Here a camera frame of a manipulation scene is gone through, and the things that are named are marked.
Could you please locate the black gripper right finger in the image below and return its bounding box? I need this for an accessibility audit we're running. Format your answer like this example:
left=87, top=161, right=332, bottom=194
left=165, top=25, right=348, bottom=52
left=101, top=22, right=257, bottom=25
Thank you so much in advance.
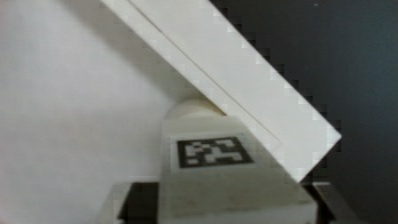
left=302, top=182, right=367, bottom=224

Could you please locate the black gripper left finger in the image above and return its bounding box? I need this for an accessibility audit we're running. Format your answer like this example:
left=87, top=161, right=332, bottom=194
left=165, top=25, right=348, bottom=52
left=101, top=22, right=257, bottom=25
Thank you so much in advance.
left=94, top=181, right=161, bottom=224

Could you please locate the white square tabletop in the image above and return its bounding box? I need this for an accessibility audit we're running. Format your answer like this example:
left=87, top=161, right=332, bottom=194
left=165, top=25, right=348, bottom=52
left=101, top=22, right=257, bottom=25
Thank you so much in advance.
left=0, top=0, right=339, bottom=224

